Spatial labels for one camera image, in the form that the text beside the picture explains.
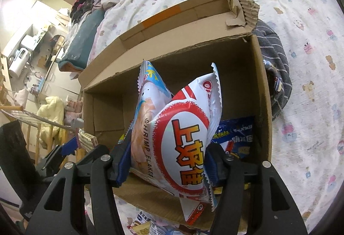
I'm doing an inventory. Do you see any blue cartoon dog packet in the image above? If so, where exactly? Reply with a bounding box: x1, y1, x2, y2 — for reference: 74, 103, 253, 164
212, 116, 256, 187

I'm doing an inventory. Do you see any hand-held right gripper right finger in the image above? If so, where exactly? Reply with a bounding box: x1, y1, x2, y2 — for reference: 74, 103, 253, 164
204, 142, 308, 235

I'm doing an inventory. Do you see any brown cardboard box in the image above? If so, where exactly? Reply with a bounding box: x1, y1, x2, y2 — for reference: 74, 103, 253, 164
78, 0, 273, 231

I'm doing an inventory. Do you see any cardboard box on counter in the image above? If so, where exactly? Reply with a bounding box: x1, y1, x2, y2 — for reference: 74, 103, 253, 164
50, 35, 66, 58

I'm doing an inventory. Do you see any yellow plush blanket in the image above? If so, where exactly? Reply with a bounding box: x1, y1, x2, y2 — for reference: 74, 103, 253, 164
36, 95, 66, 144

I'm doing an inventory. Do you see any dark striped cloth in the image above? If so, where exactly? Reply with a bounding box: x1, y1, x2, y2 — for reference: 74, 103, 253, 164
254, 20, 293, 121

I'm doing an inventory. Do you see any wooden staircase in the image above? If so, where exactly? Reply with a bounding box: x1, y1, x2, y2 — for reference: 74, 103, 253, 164
0, 55, 11, 106

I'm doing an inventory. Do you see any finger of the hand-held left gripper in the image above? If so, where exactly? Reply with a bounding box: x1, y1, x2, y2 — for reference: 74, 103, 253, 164
38, 135, 80, 171

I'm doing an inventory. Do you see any pile of clothes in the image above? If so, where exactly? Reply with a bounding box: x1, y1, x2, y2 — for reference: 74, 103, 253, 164
70, 0, 105, 23

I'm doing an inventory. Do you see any waffle pattern snack packet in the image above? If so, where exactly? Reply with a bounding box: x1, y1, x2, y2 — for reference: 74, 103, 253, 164
77, 130, 98, 150

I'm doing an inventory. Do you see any white range hood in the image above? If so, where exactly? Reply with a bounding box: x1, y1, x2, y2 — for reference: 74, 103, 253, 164
20, 35, 38, 49

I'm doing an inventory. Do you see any wooden rack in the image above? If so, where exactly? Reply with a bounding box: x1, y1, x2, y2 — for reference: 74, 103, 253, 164
27, 122, 68, 166

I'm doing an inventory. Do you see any shrimp chip packet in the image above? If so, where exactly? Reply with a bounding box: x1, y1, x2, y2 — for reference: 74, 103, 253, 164
129, 60, 223, 226

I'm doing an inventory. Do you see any blue white snack packet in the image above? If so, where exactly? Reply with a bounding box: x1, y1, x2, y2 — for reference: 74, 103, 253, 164
126, 211, 172, 235

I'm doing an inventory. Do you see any metal clothes rack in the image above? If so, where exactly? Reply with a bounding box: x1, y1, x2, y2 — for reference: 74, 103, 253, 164
0, 106, 81, 133

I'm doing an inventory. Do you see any white base cabinet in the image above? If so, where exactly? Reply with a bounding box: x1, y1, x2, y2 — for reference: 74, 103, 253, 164
40, 58, 81, 101

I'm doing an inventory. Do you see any white water heater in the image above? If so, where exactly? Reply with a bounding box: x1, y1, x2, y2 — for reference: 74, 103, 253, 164
8, 47, 31, 77

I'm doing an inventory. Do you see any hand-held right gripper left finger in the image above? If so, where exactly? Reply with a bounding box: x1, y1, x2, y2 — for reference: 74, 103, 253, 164
24, 138, 133, 235

